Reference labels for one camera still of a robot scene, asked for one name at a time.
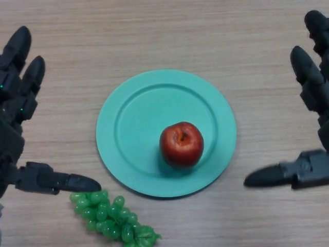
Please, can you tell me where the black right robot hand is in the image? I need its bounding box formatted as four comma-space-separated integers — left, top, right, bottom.
243, 10, 329, 190

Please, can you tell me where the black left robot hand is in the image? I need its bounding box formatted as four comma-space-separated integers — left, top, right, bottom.
0, 25, 102, 199

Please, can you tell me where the red apple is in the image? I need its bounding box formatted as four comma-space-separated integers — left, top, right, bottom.
159, 122, 205, 169

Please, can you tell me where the green round plate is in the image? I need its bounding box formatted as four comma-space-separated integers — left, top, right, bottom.
96, 68, 237, 198

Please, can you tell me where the green grape bunch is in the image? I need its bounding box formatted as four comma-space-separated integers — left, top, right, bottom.
69, 189, 162, 245

